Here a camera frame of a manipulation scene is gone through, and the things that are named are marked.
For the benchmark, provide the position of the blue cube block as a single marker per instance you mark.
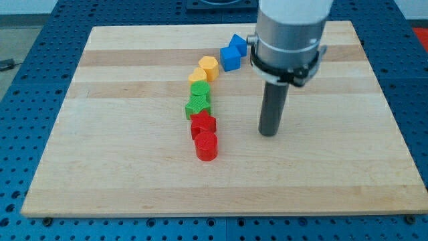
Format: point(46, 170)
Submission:
point(230, 58)

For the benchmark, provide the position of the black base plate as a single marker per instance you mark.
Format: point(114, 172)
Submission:
point(220, 5)

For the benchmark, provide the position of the red cylinder block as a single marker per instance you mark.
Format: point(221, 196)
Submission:
point(206, 146)

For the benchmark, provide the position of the red star block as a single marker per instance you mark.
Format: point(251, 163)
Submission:
point(202, 122)

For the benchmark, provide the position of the green cylinder block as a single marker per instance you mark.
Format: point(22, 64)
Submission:
point(201, 88)

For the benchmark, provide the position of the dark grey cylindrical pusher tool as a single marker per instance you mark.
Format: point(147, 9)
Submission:
point(274, 98)

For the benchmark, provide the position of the black cable plug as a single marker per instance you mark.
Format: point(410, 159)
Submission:
point(7, 64)

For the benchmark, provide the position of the yellow hexagon block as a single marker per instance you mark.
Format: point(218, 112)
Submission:
point(210, 66)

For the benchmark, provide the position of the wooden board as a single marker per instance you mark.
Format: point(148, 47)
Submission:
point(122, 145)

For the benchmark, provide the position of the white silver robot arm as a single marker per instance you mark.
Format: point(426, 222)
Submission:
point(285, 47)

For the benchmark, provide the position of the yellow heart block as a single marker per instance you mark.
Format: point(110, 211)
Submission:
point(198, 74)

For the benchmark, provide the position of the green star block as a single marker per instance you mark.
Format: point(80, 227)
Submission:
point(196, 104)

